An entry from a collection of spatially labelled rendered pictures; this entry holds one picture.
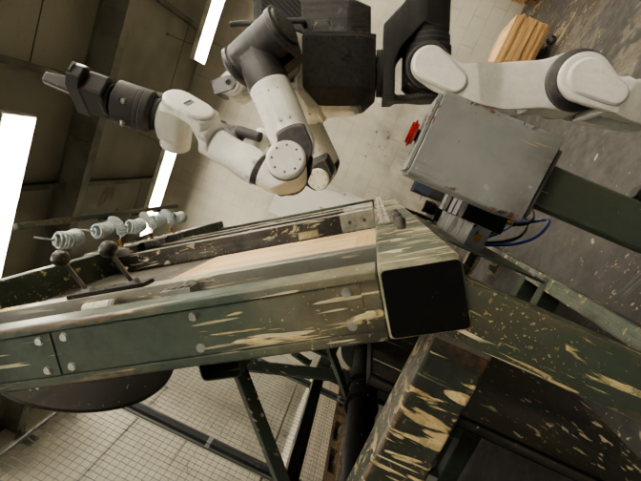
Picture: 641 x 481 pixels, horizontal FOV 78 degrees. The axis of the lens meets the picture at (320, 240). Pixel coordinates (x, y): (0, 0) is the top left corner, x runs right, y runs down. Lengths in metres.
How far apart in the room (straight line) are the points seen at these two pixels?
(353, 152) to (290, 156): 5.67
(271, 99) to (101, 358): 0.57
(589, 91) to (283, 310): 0.85
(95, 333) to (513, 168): 0.68
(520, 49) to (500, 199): 3.66
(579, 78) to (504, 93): 0.15
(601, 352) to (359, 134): 5.94
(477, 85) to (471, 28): 5.74
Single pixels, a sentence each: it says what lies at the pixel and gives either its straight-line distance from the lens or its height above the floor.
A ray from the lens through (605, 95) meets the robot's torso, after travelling 1.15.
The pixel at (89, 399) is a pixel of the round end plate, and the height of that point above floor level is 1.63.
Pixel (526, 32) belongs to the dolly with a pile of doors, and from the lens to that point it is 4.26.
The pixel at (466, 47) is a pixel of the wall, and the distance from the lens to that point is 6.74.
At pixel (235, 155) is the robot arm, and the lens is 0.83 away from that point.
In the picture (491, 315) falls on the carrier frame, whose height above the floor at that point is 0.73.
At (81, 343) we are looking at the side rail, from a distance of 0.78.
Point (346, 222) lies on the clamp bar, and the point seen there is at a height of 0.99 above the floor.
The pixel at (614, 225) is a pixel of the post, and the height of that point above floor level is 0.63.
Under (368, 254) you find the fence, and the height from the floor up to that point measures 0.91.
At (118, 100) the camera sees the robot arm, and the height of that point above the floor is 1.48.
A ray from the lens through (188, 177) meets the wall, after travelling 7.19.
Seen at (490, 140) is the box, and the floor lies 0.84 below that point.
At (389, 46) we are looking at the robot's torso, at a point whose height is 1.06.
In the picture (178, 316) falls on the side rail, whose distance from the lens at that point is 0.67.
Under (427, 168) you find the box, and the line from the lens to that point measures 0.57.
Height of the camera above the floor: 0.96
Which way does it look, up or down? 3 degrees up
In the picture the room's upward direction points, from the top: 66 degrees counter-clockwise
